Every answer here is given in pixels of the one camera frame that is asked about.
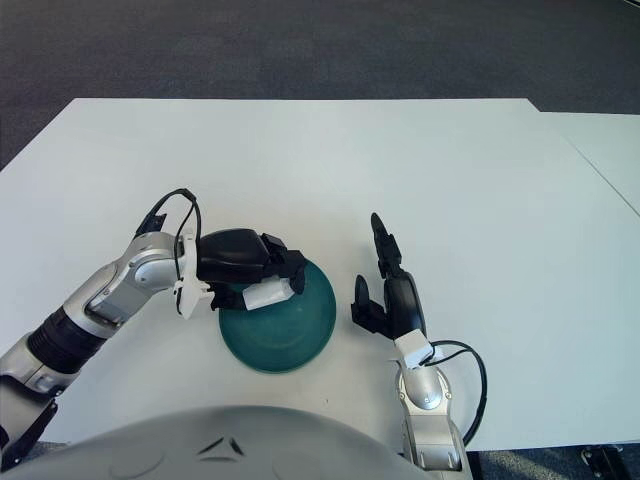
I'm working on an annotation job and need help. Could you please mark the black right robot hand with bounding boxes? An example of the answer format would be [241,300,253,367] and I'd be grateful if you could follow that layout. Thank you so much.
[349,212,429,344]

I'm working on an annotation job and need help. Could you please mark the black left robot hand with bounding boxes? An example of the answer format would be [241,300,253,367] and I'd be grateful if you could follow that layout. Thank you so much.
[196,228,308,313]

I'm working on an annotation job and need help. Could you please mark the dark green round plate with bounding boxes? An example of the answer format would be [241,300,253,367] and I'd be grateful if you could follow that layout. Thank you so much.
[218,259,338,375]

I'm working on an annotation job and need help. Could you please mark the grey robot torso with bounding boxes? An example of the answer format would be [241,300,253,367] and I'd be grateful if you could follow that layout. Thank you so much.
[0,405,437,480]

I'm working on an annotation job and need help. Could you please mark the black furniture foot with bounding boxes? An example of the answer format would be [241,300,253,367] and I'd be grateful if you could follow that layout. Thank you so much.
[581,444,627,470]

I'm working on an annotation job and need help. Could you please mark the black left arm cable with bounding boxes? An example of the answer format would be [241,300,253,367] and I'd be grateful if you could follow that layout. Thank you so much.
[133,187,204,297]

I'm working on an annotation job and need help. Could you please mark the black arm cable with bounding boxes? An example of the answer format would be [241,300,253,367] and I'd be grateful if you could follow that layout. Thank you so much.
[133,187,204,297]
[426,340,489,447]

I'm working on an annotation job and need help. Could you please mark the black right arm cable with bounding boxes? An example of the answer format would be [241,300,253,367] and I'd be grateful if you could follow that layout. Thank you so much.
[426,340,489,447]

